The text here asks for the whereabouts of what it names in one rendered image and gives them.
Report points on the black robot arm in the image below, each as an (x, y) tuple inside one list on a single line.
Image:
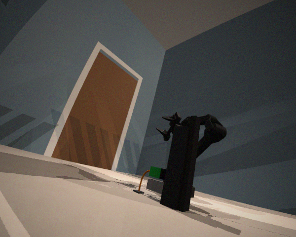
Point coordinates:
[(214, 131)]

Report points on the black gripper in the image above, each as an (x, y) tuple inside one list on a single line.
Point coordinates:
[(175, 118)]

